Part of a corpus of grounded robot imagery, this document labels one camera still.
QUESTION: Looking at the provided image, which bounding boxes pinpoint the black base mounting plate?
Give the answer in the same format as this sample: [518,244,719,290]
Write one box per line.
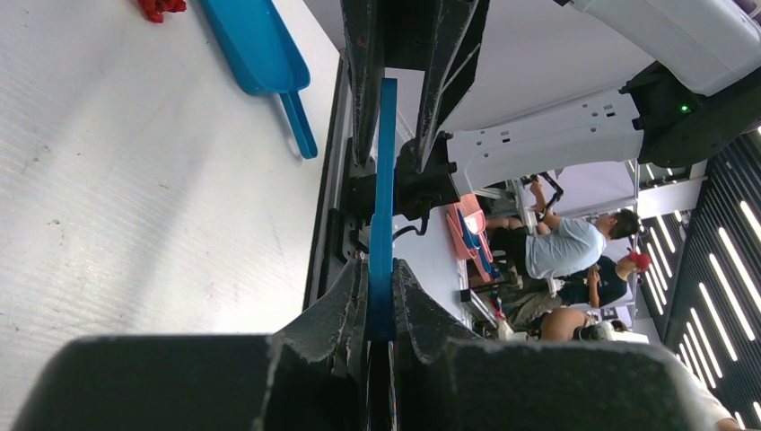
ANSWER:
[302,48,356,310]

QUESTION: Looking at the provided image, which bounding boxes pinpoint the person with red cap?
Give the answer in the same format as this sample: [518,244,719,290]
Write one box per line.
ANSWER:
[502,250,652,327]

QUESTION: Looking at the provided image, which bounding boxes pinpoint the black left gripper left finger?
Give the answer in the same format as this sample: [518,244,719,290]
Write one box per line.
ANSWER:
[13,259,367,430]

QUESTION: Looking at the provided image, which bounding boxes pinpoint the blue dustpan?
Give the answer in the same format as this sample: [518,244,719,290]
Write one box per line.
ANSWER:
[200,0,318,159]

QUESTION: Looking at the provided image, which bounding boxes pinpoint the large red paper scrap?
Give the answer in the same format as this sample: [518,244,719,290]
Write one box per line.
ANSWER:
[136,0,187,23]

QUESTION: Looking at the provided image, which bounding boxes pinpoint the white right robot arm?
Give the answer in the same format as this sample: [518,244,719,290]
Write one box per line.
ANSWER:
[341,1,760,222]

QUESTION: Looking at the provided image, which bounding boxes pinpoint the pink plastic stacked trays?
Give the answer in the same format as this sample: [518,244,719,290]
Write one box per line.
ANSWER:
[446,194,494,282]

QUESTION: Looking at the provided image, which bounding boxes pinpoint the blue hand brush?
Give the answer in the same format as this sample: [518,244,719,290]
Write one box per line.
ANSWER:
[363,77,398,431]

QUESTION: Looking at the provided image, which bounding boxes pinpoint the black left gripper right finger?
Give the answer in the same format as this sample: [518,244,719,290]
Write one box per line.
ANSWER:
[393,259,714,430]

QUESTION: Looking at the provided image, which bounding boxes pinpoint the person in light blue shirt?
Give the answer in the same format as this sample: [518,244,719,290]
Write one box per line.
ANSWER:
[486,180,641,279]

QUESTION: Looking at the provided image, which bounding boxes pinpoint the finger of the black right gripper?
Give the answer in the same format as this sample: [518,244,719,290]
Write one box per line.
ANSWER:
[414,1,490,172]
[341,0,384,165]

